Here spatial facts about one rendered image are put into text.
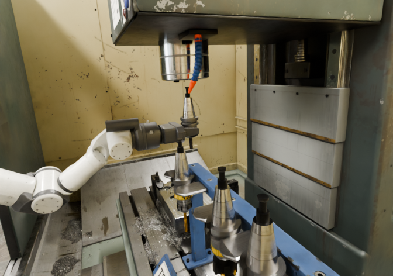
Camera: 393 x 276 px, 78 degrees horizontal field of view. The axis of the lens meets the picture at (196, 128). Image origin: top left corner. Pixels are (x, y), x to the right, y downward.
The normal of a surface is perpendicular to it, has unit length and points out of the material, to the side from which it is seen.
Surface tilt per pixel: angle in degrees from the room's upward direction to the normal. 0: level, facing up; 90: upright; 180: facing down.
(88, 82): 90
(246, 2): 90
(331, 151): 90
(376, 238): 90
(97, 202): 24
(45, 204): 113
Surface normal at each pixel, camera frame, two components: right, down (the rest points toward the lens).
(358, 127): -0.92, 0.14
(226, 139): 0.39, 0.19
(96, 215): 0.11, -0.81
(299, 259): -0.05, -0.97
